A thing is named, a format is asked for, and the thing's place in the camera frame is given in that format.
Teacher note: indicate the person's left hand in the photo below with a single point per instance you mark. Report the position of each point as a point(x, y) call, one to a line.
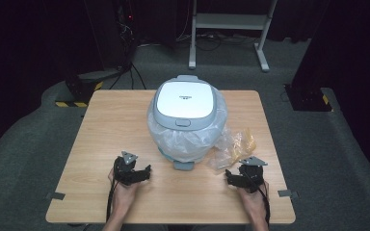
point(122, 195)

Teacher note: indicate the dark equipment rack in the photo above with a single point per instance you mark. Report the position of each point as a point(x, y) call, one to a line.
point(115, 32)

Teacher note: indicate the clear yellow plastic bag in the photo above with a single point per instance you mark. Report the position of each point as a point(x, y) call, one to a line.
point(234, 146)

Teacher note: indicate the black base with yellow stripes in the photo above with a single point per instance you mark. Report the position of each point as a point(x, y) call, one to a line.
point(306, 99)
point(80, 88)

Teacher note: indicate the person's right hand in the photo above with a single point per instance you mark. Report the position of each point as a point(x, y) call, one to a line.
point(253, 199)

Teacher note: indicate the grey tape piece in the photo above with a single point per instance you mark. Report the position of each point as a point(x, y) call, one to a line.
point(56, 195)
point(287, 193)

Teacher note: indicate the grey white pedal trash can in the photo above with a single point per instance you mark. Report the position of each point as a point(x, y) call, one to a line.
point(185, 98)

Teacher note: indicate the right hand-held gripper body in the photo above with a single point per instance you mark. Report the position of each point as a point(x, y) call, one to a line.
point(252, 174)

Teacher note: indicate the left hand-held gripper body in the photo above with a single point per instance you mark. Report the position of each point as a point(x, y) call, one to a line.
point(123, 170)

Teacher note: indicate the white metal stand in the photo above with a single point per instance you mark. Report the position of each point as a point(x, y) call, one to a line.
point(229, 21)

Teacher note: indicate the clear plastic bin liner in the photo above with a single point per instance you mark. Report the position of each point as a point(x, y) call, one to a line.
point(186, 141)

